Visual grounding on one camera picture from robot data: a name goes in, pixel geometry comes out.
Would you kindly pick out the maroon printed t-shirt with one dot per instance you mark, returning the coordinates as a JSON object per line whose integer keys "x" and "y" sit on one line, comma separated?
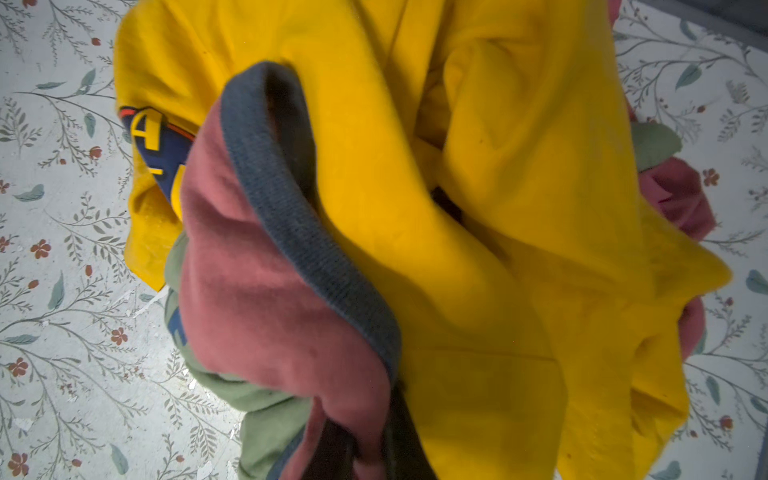
{"x": 266, "y": 294}

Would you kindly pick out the yellow printed t-shirt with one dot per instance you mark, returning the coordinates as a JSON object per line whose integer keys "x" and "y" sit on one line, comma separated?
{"x": 474, "y": 160}

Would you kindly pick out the olive green cloth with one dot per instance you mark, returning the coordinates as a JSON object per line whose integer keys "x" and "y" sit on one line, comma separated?
{"x": 273, "y": 422}

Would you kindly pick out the dark pink cloth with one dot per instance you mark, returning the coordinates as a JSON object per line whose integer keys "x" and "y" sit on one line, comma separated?
{"x": 674, "y": 189}

